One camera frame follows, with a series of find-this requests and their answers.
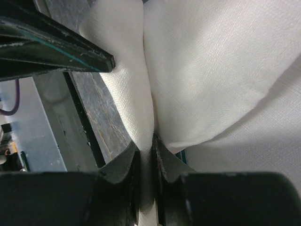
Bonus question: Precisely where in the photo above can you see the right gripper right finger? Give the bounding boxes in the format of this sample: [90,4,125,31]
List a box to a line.
[151,134,196,226]

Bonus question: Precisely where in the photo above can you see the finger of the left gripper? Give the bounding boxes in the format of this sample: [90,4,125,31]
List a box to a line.
[0,0,115,81]

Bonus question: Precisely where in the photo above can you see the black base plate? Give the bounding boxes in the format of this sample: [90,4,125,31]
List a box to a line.
[62,72,106,171]

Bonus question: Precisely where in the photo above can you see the white cloth napkin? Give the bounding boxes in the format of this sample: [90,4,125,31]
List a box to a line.
[79,0,301,226]

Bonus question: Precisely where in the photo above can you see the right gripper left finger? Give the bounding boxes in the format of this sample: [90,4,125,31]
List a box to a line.
[99,142,140,226]

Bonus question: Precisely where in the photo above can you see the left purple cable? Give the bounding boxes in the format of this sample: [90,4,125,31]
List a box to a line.
[0,79,20,116]

